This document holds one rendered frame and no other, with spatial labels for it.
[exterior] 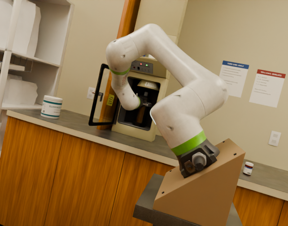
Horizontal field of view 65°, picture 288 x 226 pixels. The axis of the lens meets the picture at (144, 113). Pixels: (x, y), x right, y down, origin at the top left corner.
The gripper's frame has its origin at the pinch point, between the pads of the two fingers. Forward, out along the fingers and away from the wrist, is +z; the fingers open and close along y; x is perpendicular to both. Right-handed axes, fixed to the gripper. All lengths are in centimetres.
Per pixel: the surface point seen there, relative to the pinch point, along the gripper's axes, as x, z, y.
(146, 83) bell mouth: -14.9, -7.9, -1.0
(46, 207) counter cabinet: 84, -37, 40
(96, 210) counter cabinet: 73, -37, 4
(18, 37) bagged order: -29, -12, 116
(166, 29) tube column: -55, -10, -6
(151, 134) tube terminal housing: 20.3, -10.2, -13.9
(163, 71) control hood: -24.9, -16.2, -13.0
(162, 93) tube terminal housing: -10.3, -10.2, -14.2
